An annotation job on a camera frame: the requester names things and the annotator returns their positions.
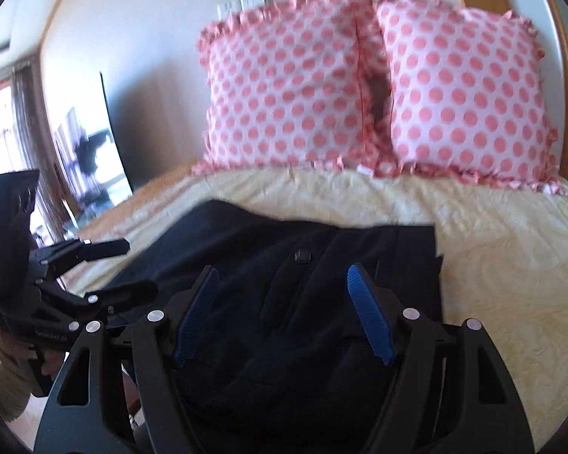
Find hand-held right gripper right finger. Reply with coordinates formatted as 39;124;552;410
346;263;537;454

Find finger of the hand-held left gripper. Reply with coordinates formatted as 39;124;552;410
38;280;159;336
31;239;131;275

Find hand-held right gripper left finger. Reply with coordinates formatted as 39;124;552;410
33;265;221;454

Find black pants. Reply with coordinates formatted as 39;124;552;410
83;199;446;454

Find person's left forearm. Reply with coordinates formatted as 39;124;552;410
0;340;36;424

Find person's left hand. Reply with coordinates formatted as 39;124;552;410
0;330;35;361

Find bright window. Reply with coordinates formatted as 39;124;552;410
0;47;34;185

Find brown curtain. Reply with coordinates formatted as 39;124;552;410
12;64;72;242

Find cream patterned bedspread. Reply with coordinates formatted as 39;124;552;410
61;161;568;454

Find pink polka dot pillow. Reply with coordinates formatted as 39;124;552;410
374;0;568;197
192;0;393;178

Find wall mirror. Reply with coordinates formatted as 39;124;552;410
52;72;134;218

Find wooden door frame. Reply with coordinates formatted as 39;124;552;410
544;0;568;180

